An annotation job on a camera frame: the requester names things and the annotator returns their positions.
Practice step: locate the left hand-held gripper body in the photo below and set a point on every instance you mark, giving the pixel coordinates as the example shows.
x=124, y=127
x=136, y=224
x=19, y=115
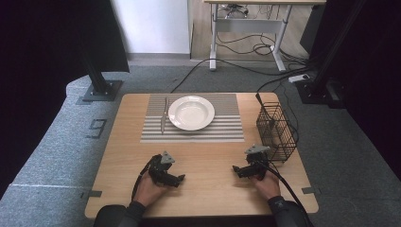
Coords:
x=159, y=168

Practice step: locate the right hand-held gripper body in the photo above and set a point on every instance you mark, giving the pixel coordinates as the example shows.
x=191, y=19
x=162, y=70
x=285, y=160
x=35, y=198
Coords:
x=258, y=157

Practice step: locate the person's right hand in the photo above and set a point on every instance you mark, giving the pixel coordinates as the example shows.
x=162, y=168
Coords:
x=268, y=186

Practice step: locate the person's left hand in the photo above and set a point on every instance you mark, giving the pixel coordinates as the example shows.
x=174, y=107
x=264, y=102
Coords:
x=148, y=190

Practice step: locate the grey striped placemat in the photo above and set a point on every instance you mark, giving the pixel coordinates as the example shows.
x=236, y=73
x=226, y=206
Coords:
x=227, y=132

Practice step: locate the silver table knife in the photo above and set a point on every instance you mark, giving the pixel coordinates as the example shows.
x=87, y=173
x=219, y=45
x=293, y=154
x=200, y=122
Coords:
x=163, y=119

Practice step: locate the grey tape strip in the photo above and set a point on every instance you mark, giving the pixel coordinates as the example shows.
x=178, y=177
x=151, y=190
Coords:
x=94, y=193
x=310, y=190

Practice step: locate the white deep plate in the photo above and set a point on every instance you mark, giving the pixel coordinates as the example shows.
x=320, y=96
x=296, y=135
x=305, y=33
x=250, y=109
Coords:
x=191, y=113

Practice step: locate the white power strip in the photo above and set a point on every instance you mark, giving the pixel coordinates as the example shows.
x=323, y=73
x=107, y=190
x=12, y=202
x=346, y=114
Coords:
x=299, y=78

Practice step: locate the black metal stand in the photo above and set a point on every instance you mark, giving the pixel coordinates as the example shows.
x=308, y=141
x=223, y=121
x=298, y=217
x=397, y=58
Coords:
x=101, y=85
x=324, y=75

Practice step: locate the white-legged desk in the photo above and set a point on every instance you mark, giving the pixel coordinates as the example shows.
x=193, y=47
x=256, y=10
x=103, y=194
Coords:
x=249, y=25

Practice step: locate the black curtain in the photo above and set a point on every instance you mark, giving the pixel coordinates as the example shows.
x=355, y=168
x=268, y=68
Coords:
x=38, y=63
x=378, y=78

